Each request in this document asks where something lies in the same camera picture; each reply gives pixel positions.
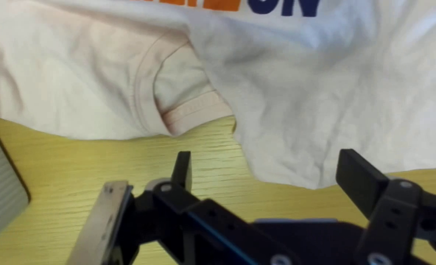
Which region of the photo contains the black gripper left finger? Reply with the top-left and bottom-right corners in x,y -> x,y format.
148,150 -> 204,218

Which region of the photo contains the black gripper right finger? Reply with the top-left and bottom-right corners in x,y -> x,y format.
336,147 -> 428,247

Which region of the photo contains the peach printed t-shirt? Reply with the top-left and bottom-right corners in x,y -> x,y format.
0,0 -> 436,191

